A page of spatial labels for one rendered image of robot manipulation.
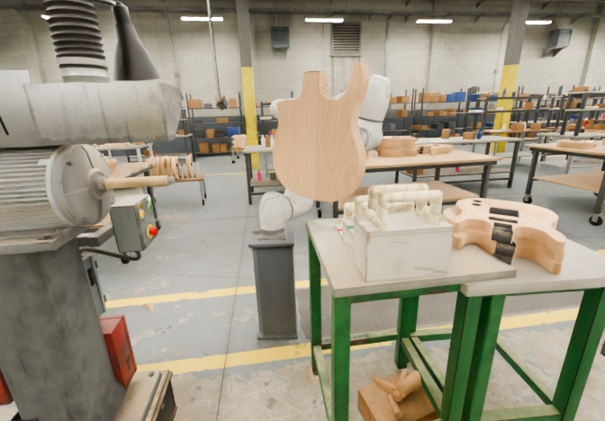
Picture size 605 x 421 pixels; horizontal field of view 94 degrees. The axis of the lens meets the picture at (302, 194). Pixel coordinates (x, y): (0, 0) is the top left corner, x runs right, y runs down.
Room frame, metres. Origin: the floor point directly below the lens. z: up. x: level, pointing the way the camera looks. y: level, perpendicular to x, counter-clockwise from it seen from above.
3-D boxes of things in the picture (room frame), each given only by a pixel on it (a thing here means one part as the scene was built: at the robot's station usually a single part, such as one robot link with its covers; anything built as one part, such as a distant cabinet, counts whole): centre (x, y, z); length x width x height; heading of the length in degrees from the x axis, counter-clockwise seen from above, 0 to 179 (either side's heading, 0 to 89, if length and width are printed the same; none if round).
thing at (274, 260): (1.66, 0.20, 0.35); 0.28 x 0.28 x 0.70; 0
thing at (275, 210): (1.67, 0.19, 0.87); 0.18 x 0.16 x 0.22; 131
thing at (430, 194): (0.80, -0.32, 1.20); 0.20 x 0.03 x 0.03; 95
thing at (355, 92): (0.84, -0.15, 1.52); 0.07 x 0.04 x 0.10; 51
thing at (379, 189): (0.88, -0.31, 1.20); 0.20 x 0.03 x 0.03; 95
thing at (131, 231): (1.08, 0.77, 0.99); 0.24 x 0.21 x 0.26; 97
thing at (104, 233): (1.02, 0.77, 1.02); 0.19 x 0.04 x 0.04; 7
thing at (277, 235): (1.66, 0.21, 0.73); 0.22 x 0.18 x 0.06; 90
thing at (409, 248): (0.85, -0.32, 1.02); 0.27 x 0.15 x 0.17; 96
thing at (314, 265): (1.27, -0.05, 0.45); 0.05 x 0.05 x 0.90; 7
